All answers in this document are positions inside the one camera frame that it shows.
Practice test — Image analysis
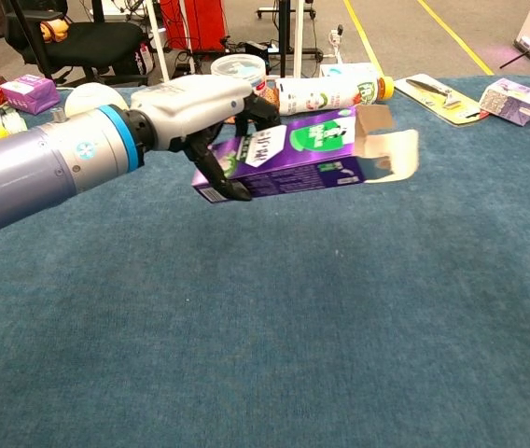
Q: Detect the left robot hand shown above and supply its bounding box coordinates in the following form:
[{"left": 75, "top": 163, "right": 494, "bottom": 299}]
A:
[{"left": 129, "top": 75, "right": 281, "bottom": 202}]

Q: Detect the purple toothpaste carton box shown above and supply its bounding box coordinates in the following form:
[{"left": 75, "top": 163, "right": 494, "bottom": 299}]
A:
[{"left": 191, "top": 103, "right": 420, "bottom": 204}]

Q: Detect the white bottle yellow cap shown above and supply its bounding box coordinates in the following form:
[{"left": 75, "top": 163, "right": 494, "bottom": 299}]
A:
[{"left": 274, "top": 75, "right": 396, "bottom": 118}]

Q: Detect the small purple box left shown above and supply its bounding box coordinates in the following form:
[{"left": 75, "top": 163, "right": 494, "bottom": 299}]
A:
[{"left": 0, "top": 74, "right": 62, "bottom": 116}]

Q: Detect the small purple white carton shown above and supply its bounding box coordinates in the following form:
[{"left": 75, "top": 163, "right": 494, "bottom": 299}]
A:
[{"left": 478, "top": 77, "right": 530, "bottom": 128}]

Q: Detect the clear plastic jar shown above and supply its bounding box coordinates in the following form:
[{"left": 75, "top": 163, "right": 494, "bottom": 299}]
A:
[{"left": 210, "top": 53, "right": 269, "bottom": 99}]

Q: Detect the white black printed bag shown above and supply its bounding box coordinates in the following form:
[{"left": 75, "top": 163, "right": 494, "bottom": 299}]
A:
[{"left": 133, "top": 41, "right": 157, "bottom": 76}]

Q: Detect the red cabinet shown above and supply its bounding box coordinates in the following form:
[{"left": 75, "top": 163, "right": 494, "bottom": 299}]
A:
[{"left": 160, "top": 0, "right": 229, "bottom": 53}]

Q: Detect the white upturned bowl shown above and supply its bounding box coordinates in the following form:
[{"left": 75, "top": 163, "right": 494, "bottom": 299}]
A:
[{"left": 63, "top": 82, "right": 131, "bottom": 118}]

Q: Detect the black office chair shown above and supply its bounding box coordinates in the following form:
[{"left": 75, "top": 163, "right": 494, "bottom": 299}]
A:
[{"left": 3, "top": 0, "right": 149, "bottom": 88}]

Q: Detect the black wheeled stand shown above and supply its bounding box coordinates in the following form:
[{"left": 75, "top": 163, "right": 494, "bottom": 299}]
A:
[{"left": 256, "top": 0, "right": 325, "bottom": 78}]

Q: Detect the razor on yellow card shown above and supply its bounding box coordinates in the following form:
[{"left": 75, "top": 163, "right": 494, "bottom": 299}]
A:
[{"left": 394, "top": 73, "right": 490, "bottom": 126}]

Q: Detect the white tissue pack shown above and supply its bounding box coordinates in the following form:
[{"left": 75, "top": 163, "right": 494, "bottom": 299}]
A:
[{"left": 319, "top": 62, "right": 381, "bottom": 78}]

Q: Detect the brown yellow plush toy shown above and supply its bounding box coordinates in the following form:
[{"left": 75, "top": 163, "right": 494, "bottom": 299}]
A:
[{"left": 39, "top": 19, "right": 70, "bottom": 44}]

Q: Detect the white power strip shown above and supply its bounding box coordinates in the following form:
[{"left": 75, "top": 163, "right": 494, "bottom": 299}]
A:
[{"left": 328, "top": 23, "right": 344, "bottom": 64}]

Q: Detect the pale green white brush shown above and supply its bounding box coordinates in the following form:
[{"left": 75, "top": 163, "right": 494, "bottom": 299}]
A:
[{"left": 1, "top": 105, "right": 30, "bottom": 134}]

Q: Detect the blue table cloth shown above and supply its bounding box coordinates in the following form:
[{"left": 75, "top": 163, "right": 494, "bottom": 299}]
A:
[{"left": 0, "top": 74, "right": 530, "bottom": 448}]

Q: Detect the white metal post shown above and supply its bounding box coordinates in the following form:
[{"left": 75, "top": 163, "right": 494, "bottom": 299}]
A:
[
  {"left": 292, "top": 0, "right": 307, "bottom": 78},
  {"left": 146, "top": 0, "right": 173, "bottom": 87}
]

